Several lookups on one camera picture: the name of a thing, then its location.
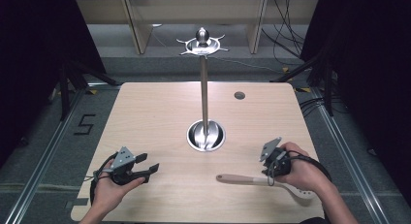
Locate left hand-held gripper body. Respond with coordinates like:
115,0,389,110
103,146,150,186

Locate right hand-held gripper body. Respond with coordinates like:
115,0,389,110
259,137,293,177

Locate wooden handled white slotted spatula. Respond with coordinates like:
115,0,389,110
215,173,319,201

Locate person's right hand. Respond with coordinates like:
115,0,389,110
274,141,329,194

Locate person's left hand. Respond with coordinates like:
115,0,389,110
91,167,146,215

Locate black tape floor mark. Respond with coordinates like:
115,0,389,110
73,113,97,137

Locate steel utensil hanging rack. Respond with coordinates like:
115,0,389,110
175,26,230,153

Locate black tripod stand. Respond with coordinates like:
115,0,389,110
270,52,335,117
57,59,121,122

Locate dark curtain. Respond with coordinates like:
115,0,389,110
0,0,108,169
300,0,411,199

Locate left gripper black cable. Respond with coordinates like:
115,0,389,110
84,151,118,207

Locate black cables beside table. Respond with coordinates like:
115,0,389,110
299,97,348,118

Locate aluminium floor rail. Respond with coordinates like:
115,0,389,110
309,87,393,224
4,82,122,224

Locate black floor cables bundle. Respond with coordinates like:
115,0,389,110
261,0,307,67

